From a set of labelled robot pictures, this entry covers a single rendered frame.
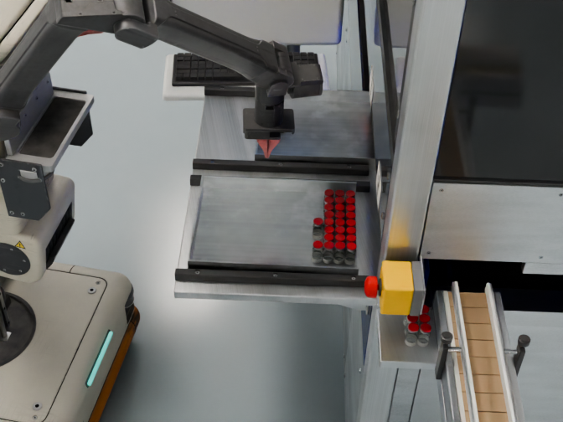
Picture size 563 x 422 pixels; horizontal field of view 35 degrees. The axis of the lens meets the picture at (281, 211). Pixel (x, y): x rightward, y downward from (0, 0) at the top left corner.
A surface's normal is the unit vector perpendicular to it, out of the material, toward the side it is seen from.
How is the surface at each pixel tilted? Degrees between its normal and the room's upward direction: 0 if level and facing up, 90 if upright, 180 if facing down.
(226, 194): 0
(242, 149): 0
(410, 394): 90
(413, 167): 90
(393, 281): 0
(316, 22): 90
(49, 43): 117
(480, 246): 90
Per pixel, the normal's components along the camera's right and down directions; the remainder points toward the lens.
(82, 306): 0.02, -0.73
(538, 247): -0.03, 0.69
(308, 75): 0.22, -0.33
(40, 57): 0.14, 0.94
